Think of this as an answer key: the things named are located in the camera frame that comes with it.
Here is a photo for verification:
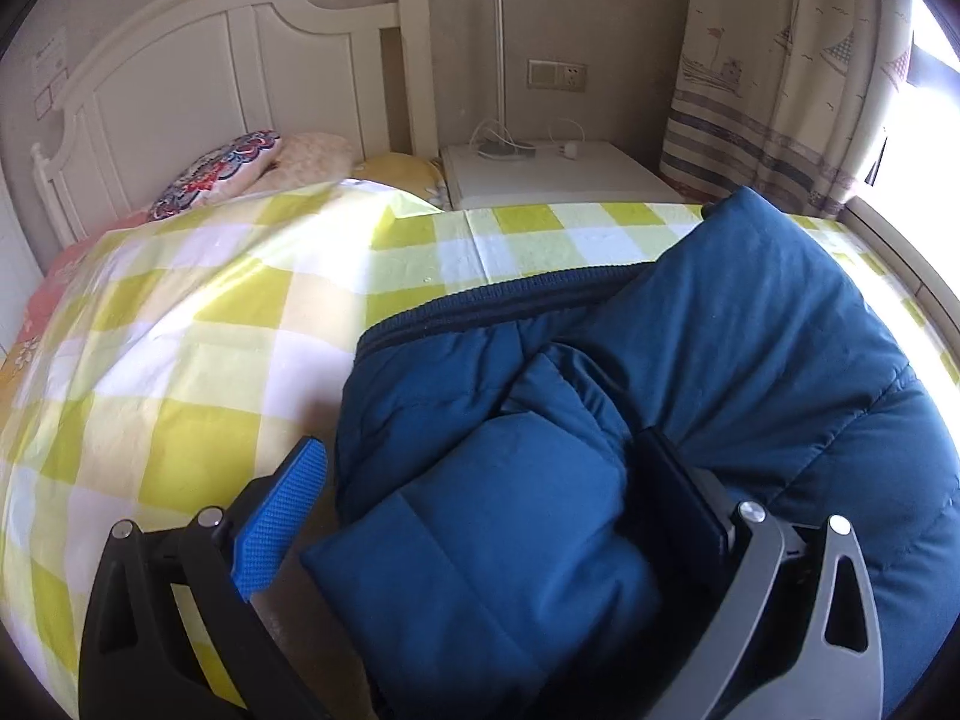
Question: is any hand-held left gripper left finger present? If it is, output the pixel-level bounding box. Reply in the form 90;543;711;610
78;436;331;720

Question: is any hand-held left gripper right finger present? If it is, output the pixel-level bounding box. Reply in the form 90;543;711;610
634;427;884;720

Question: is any blue puffer jacket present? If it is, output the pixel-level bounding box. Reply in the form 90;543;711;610
301;186;960;720

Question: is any yellow checked blanket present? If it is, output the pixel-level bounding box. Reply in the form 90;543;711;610
0;178;960;720

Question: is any white bedside table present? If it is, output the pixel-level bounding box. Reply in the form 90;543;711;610
439;139;686;211

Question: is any colourful patterned cushion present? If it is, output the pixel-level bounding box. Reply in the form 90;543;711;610
147;130;283;223

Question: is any beige pillow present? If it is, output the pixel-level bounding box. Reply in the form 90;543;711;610
247;132;358;193

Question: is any yellow floral bed sheet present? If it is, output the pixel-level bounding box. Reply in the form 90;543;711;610
0;153;451;391

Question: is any printed striped curtain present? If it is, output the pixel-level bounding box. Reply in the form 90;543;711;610
657;0;916;221

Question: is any white wooden bed headboard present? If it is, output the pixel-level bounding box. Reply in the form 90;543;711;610
30;0;439;248

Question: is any slim silver desk lamp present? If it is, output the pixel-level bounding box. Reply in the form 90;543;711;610
469;0;538;161

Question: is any white charger with cable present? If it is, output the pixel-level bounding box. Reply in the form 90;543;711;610
469;118;584;160

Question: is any wall switch and socket plate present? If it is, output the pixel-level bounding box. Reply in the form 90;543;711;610
526;58;590;94

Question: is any paper wall notice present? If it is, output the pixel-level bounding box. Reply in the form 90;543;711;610
30;27;73;121

